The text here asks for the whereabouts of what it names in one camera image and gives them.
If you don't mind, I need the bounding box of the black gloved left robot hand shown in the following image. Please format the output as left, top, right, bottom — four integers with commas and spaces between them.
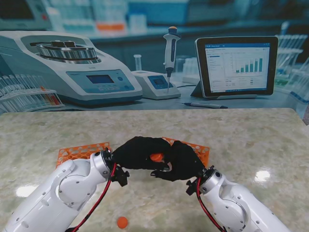
112, 136, 172, 171

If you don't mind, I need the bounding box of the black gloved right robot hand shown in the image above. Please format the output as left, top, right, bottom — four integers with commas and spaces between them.
150, 140, 206, 182

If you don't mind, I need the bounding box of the empty orange test tube rack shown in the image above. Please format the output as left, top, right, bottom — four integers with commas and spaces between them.
56, 142, 113, 169

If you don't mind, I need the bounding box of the printed laboratory backdrop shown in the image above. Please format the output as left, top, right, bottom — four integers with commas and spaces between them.
0, 0, 309, 119

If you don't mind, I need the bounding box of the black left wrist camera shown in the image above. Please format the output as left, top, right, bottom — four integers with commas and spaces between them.
110, 166, 130, 187

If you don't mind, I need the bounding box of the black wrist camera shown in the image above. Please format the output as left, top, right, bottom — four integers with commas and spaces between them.
185, 180, 200, 195
110, 166, 130, 187

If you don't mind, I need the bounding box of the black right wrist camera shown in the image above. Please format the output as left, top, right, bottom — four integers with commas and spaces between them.
185, 180, 200, 195

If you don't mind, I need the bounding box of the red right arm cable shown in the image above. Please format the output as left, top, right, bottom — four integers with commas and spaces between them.
197, 177, 226, 232

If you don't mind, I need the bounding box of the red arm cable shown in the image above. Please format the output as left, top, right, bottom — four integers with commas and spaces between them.
70, 163, 118, 232
197, 177, 226, 232

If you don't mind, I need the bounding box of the red left arm cable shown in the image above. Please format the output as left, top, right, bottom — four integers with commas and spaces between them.
70, 163, 118, 232

